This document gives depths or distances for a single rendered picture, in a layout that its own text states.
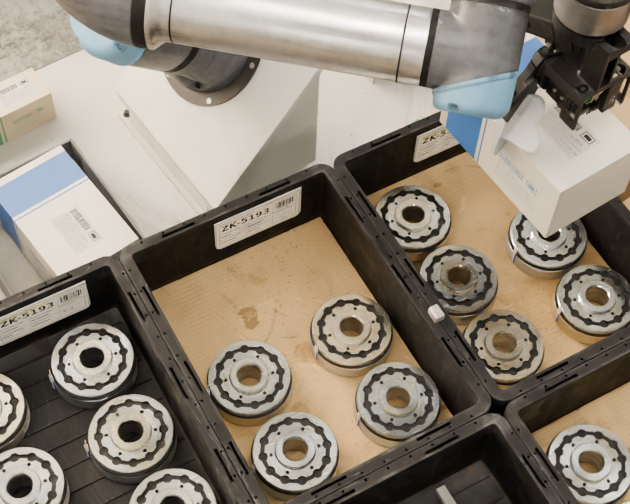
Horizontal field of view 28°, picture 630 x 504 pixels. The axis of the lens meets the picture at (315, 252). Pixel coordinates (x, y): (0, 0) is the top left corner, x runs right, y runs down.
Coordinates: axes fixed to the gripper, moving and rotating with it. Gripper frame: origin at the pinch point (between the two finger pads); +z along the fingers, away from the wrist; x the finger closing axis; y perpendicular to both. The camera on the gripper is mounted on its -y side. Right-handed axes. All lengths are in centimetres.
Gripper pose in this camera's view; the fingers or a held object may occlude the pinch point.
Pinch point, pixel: (540, 122)
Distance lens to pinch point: 145.9
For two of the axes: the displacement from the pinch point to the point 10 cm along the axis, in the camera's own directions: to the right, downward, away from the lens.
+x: 8.3, -4.6, 3.2
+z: -0.3, 5.3, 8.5
